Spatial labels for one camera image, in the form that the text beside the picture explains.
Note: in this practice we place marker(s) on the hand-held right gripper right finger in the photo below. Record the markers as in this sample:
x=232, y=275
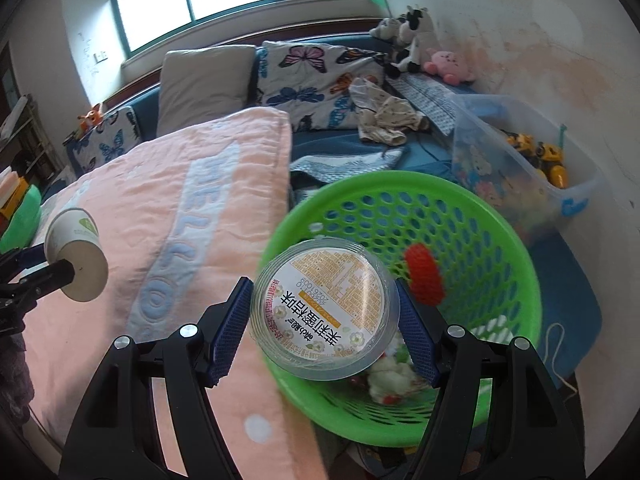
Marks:
x=417, y=340

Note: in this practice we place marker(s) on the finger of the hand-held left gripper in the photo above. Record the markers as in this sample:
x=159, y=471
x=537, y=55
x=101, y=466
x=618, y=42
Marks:
x=30, y=257
x=50, y=275

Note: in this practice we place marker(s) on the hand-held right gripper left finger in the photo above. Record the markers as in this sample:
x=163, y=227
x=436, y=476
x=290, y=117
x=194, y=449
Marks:
x=230, y=332

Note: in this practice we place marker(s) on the white paper cup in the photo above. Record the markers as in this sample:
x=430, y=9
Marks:
x=75, y=245

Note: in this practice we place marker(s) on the clear plastic cup labelled lid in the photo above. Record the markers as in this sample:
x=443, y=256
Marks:
x=325, y=305

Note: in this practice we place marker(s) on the green plastic basket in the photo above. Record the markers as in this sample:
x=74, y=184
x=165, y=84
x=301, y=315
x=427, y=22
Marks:
x=390, y=180

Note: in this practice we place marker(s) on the green plush toy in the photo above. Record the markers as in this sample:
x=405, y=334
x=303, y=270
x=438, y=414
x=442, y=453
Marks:
x=22, y=220

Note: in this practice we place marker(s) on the crumpled white red wrapper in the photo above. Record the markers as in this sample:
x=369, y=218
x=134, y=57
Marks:
x=395, y=380

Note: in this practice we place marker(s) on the yellow and pink object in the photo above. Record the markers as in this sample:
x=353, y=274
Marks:
x=12, y=192

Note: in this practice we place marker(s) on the pink blanket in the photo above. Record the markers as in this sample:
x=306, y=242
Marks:
x=150, y=210

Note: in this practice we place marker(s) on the dark wooden shelf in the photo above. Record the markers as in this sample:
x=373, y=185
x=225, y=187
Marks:
x=25, y=130

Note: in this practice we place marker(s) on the small butterfly cushion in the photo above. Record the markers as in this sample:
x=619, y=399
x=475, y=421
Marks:
x=110, y=145

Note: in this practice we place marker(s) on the orange fox toy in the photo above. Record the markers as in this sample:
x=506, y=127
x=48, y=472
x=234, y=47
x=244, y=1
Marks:
x=91, y=117

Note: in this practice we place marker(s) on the clear plastic storage box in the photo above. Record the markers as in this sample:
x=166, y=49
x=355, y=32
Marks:
x=500, y=195

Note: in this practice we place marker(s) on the grey blue patterned cloth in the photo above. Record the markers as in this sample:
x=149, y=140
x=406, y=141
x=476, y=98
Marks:
x=345, y=165

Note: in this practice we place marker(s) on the yellow toy truck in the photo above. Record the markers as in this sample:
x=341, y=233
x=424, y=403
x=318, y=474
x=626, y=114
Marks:
x=552, y=165
x=520, y=142

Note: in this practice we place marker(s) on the patterned beige clothes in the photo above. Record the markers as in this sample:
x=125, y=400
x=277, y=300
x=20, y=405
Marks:
x=390, y=115

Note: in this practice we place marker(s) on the beige pillow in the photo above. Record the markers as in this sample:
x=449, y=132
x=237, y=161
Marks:
x=205, y=85

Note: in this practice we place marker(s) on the butterfly print pillow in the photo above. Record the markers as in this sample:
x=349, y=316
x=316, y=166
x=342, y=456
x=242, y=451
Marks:
x=310, y=85

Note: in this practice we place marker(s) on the pink plush toy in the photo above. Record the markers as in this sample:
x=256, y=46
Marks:
x=447, y=65

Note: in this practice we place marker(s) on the cow plush toy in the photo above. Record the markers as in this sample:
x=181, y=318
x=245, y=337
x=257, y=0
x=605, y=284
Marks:
x=417, y=30

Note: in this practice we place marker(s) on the grey plush toy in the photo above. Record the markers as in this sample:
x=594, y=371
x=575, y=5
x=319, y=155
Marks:
x=387, y=27

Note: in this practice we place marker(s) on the white wall switch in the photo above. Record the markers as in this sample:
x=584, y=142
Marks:
x=101, y=56

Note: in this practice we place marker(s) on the brown wooden rail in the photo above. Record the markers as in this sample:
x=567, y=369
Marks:
x=300, y=38

